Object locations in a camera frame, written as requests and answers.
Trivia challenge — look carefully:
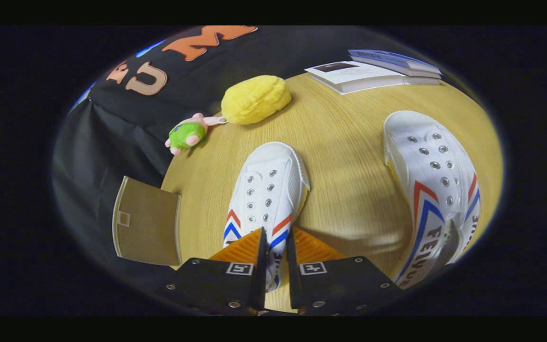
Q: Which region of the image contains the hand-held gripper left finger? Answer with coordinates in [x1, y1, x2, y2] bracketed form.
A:
[163, 227, 268, 316]

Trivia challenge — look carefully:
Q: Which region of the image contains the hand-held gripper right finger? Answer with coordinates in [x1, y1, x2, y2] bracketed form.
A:
[285, 226, 405, 316]

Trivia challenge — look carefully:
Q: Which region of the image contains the white striped shoe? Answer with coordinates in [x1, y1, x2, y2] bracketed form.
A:
[383, 110, 482, 289]
[223, 142, 311, 293]

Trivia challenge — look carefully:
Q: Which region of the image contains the brown fabric storage box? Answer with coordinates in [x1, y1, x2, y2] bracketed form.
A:
[112, 176, 182, 266]

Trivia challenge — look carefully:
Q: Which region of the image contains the green and pink plush toy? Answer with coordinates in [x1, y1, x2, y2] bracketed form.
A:
[165, 113, 229, 156]

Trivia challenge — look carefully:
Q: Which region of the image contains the yellow plush toy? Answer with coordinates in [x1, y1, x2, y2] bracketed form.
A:
[221, 75, 292, 125]

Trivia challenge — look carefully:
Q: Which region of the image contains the white book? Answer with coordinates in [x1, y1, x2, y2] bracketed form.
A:
[304, 61, 405, 95]

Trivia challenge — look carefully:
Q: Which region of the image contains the black backdrop cloth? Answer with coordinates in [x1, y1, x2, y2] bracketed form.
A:
[51, 26, 450, 300]

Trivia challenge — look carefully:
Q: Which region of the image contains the blue book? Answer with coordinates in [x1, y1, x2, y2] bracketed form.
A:
[348, 49, 443, 76]
[399, 74, 441, 86]

